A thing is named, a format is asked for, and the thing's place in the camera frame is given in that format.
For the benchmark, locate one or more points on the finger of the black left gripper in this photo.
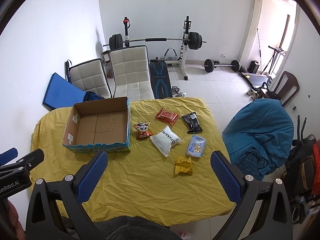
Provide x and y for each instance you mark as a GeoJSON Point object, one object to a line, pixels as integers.
{"type": "Point", "coordinates": [31, 160]}

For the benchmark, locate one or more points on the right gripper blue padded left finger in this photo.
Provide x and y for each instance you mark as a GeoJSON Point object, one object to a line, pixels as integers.
{"type": "Point", "coordinates": [44, 220]}

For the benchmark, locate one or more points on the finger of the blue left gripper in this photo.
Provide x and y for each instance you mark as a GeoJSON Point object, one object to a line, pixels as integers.
{"type": "Point", "coordinates": [8, 156]}

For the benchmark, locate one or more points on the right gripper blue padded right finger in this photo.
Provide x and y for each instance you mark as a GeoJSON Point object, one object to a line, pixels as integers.
{"type": "Point", "coordinates": [273, 220]}

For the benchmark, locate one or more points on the blue cartoon tissue pack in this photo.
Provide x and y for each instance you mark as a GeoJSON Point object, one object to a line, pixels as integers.
{"type": "Point", "coordinates": [196, 147]}

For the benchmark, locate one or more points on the yellow snack bag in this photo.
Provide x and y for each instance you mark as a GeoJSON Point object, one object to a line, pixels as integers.
{"type": "Point", "coordinates": [183, 166]}

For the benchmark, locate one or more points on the orange cartoon snack bag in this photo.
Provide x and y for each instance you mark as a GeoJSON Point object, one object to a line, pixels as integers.
{"type": "Point", "coordinates": [143, 130]}

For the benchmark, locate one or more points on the black snack bag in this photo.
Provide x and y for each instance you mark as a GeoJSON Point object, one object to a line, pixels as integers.
{"type": "Point", "coordinates": [192, 121]}

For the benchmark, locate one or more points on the white tissue pack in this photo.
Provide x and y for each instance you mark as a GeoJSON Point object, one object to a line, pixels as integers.
{"type": "Point", "coordinates": [165, 140]}

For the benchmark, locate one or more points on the red floral snack bag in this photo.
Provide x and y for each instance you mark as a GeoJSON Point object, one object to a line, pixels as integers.
{"type": "Point", "coordinates": [167, 116]}

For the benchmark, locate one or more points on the person's left hand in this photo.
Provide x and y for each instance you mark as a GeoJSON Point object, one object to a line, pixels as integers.
{"type": "Point", "coordinates": [14, 220]}

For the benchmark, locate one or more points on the black backpack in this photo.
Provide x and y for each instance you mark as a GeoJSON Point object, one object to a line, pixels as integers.
{"type": "Point", "coordinates": [300, 167]}

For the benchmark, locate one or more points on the blue foam mat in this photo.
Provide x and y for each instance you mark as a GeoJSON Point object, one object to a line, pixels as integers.
{"type": "Point", "coordinates": [61, 93]}

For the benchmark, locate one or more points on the teal beanbag cover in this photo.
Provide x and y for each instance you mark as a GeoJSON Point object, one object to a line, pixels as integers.
{"type": "Point", "coordinates": [259, 137]}

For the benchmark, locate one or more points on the open cardboard box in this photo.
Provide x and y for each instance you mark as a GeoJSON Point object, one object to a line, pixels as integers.
{"type": "Point", "coordinates": [100, 125]}

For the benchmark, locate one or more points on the dark blue cloth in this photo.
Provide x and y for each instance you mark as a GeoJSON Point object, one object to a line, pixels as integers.
{"type": "Point", "coordinates": [90, 96]}

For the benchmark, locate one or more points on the yellow tablecloth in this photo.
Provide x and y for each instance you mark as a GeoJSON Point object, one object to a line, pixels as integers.
{"type": "Point", "coordinates": [143, 182]}

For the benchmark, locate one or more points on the white padded chair left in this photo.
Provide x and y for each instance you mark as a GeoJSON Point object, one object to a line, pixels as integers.
{"type": "Point", "coordinates": [90, 76]}

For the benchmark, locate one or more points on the white padded chair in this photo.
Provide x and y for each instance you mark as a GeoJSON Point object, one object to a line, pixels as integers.
{"type": "Point", "coordinates": [130, 67]}
{"type": "Point", "coordinates": [90, 76]}

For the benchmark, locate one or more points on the brown wooden chair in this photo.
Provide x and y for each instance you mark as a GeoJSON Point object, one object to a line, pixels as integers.
{"type": "Point", "coordinates": [284, 91]}

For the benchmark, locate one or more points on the black treadmill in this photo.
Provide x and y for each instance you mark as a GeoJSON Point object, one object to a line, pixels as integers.
{"type": "Point", "coordinates": [256, 80]}

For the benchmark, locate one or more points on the white padded chair right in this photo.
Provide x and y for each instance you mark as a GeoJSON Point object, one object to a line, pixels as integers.
{"type": "Point", "coordinates": [130, 67]}

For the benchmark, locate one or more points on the barbell on rack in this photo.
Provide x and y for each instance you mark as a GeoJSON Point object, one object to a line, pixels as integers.
{"type": "Point", "coordinates": [194, 41]}

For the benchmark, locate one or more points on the chrome dumbbell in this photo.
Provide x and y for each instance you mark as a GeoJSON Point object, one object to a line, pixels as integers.
{"type": "Point", "coordinates": [176, 92]}

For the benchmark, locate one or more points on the black blue workout bench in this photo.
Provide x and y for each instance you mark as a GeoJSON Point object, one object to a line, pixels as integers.
{"type": "Point", "coordinates": [159, 78]}

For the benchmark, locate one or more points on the floor barbell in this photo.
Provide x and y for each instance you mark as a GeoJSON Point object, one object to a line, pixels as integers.
{"type": "Point", "coordinates": [210, 65]}

